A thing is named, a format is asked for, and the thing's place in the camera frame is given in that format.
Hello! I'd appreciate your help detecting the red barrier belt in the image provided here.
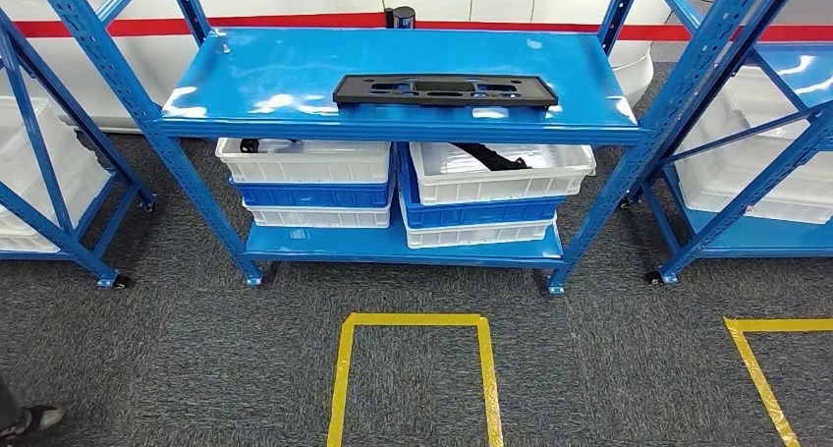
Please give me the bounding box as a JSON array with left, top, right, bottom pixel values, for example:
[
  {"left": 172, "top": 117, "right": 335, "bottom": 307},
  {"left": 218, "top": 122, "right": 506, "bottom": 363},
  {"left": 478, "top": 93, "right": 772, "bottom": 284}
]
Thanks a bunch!
[{"left": 13, "top": 12, "right": 833, "bottom": 44}]

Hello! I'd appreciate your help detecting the blue plastic crate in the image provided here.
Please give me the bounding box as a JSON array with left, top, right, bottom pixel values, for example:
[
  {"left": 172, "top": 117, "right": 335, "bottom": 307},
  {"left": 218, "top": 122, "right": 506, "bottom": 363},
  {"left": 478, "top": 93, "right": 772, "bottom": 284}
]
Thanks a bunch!
[
  {"left": 229, "top": 170, "right": 397, "bottom": 209},
  {"left": 397, "top": 144, "right": 566, "bottom": 231}
]

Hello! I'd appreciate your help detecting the long black plastic panel part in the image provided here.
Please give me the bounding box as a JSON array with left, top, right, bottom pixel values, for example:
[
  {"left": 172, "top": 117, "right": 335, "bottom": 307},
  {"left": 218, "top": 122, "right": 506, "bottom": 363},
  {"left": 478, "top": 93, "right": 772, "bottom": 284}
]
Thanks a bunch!
[{"left": 331, "top": 73, "right": 560, "bottom": 110}]

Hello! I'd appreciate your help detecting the black barrier post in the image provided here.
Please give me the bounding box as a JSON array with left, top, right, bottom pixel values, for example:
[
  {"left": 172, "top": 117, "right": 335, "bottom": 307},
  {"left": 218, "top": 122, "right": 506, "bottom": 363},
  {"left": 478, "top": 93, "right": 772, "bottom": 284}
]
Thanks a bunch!
[{"left": 383, "top": 6, "right": 417, "bottom": 30}]

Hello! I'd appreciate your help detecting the yellow floor tape square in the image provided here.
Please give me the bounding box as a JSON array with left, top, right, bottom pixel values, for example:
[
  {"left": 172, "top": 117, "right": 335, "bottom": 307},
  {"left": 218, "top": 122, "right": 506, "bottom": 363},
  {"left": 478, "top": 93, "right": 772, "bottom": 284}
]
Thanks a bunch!
[
  {"left": 723, "top": 316, "right": 833, "bottom": 447},
  {"left": 325, "top": 312, "right": 506, "bottom": 447}
]

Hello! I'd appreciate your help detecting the curved black plastic part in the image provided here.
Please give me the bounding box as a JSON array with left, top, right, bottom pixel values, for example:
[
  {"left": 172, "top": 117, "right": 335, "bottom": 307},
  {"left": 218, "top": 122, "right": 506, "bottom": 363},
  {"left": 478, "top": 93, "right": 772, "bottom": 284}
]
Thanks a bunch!
[{"left": 449, "top": 141, "right": 531, "bottom": 172}]

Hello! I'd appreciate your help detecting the blue metal shelf rack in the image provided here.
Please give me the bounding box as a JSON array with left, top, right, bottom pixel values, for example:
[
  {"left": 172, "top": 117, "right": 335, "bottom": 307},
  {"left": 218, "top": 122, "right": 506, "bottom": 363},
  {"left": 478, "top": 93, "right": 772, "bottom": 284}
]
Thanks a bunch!
[
  {"left": 640, "top": 0, "right": 833, "bottom": 286},
  {"left": 28, "top": 0, "right": 808, "bottom": 296},
  {"left": 0, "top": 8, "right": 157, "bottom": 289}
]

